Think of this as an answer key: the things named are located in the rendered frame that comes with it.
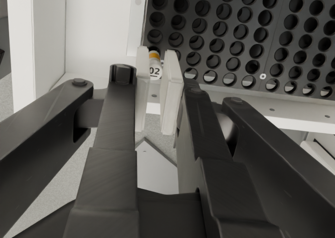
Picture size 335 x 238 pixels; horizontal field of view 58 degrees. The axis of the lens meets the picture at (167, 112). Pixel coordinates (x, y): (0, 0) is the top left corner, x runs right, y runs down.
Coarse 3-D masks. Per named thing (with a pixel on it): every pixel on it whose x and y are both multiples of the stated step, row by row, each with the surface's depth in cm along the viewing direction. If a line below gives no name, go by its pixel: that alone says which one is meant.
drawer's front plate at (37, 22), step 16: (16, 0) 21; (32, 0) 21; (48, 0) 25; (64, 0) 30; (16, 16) 22; (32, 16) 22; (48, 16) 25; (64, 16) 30; (16, 32) 22; (32, 32) 22; (48, 32) 26; (64, 32) 31; (16, 48) 23; (32, 48) 23; (48, 48) 26; (64, 48) 32; (16, 64) 23; (32, 64) 23; (48, 64) 27; (64, 64) 32; (16, 80) 24; (32, 80) 24; (48, 80) 27; (16, 96) 24; (32, 96) 24
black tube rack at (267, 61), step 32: (160, 0) 28; (192, 0) 25; (224, 0) 25; (256, 0) 25; (288, 0) 25; (320, 0) 25; (160, 32) 29; (192, 32) 26; (224, 32) 26; (256, 32) 29; (288, 32) 29; (320, 32) 26; (192, 64) 27; (224, 64) 27; (256, 64) 30; (288, 64) 27; (320, 64) 28; (320, 96) 29
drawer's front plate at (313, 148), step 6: (306, 144) 39; (312, 144) 39; (318, 144) 39; (306, 150) 39; (312, 150) 37; (318, 150) 37; (324, 150) 38; (312, 156) 37; (318, 156) 36; (324, 156) 36; (330, 156) 36; (324, 162) 35; (330, 162) 35; (330, 168) 34
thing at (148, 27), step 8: (152, 0) 24; (168, 0) 24; (152, 8) 25; (160, 8) 25; (168, 8) 25; (152, 24) 25; (144, 32) 25; (144, 40) 26; (160, 40) 26; (160, 48) 26; (160, 56) 26
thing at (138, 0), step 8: (136, 0) 29; (144, 0) 29; (136, 8) 29; (144, 8) 30; (136, 16) 30; (136, 24) 30; (128, 32) 30; (136, 32) 30; (128, 40) 31; (136, 40) 31; (128, 48) 31; (136, 48) 31; (136, 56) 31
